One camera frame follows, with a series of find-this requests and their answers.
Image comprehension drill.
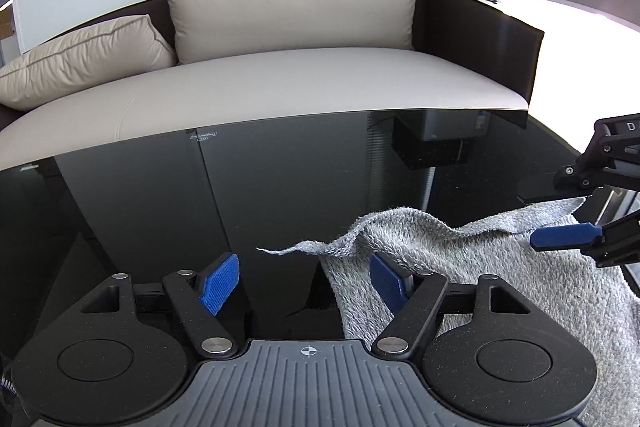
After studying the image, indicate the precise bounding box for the dark sofa beige seat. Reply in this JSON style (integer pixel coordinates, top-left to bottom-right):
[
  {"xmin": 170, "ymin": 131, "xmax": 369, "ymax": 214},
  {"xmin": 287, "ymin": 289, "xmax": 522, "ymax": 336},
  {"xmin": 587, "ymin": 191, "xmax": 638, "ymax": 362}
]
[{"xmin": 1, "ymin": 0, "xmax": 544, "ymax": 169}]

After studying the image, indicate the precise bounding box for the small beige side cushion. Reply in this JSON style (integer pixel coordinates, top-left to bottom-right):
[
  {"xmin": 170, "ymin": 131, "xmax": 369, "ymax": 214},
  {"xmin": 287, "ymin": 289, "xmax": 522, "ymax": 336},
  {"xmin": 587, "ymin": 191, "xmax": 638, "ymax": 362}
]
[{"xmin": 1, "ymin": 15, "xmax": 177, "ymax": 112}]

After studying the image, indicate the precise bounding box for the grey terry towel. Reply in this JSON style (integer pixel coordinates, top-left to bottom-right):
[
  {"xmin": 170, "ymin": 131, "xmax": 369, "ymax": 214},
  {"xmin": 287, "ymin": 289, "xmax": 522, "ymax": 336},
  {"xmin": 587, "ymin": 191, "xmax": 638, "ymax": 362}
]
[{"xmin": 288, "ymin": 198, "xmax": 639, "ymax": 426}]

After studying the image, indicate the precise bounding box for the large beige back cushion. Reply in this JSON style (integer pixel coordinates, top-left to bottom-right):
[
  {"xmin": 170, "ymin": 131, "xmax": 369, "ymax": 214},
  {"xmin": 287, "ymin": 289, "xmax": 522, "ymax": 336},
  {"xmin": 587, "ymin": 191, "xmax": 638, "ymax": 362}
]
[{"xmin": 166, "ymin": 0, "xmax": 416, "ymax": 64}]

